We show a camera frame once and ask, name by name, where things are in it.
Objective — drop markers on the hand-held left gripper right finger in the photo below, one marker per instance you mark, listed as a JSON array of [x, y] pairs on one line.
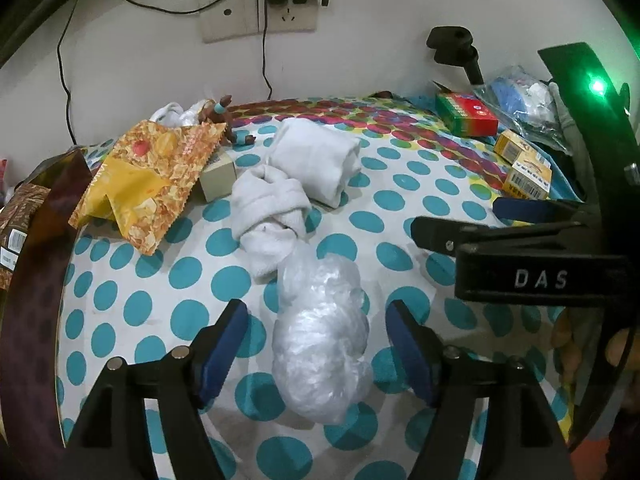
[[410, 355]]

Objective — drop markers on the red and green box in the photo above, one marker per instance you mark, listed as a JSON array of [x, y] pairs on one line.
[[465, 112]]

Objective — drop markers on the polka dot blanket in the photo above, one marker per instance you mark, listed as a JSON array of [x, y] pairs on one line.
[[425, 175]]

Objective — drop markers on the clear bag with blue items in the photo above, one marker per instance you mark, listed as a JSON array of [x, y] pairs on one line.
[[520, 95]]

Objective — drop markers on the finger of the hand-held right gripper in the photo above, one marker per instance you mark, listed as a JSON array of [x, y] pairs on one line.
[[440, 232], [520, 210]]

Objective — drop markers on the small beige box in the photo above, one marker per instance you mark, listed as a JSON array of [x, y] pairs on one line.
[[218, 177]]

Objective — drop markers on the beige wall socket plate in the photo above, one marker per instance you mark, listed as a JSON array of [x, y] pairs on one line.
[[292, 17]]

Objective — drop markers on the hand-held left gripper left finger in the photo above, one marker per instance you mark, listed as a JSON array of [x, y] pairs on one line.
[[220, 355]]

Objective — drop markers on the knotted white towel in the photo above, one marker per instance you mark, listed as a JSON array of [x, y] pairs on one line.
[[272, 215]]

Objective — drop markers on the person's right hand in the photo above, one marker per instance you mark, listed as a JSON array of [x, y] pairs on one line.
[[619, 345]]

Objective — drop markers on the white plastic bag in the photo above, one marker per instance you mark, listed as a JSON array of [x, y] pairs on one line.
[[172, 112]]

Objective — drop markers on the brown patterned snack packet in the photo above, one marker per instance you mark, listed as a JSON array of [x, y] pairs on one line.
[[17, 230]]

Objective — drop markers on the clear plastic bag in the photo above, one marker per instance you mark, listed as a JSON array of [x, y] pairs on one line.
[[320, 340]]

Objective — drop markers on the beige wall switch plate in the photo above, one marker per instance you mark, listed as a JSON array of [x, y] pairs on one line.
[[227, 12]]

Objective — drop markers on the black curved tube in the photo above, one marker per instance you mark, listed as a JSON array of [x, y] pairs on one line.
[[35, 5]]

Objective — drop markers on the black clamp stand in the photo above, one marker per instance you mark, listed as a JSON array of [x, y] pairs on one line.
[[452, 45]]

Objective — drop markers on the brown toy figure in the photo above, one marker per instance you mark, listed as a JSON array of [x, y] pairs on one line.
[[222, 117]]

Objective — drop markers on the orange snack packet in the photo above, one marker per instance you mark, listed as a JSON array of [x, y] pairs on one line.
[[150, 175]]

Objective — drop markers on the yellow box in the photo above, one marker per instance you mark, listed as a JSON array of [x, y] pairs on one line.
[[515, 146], [527, 177]]

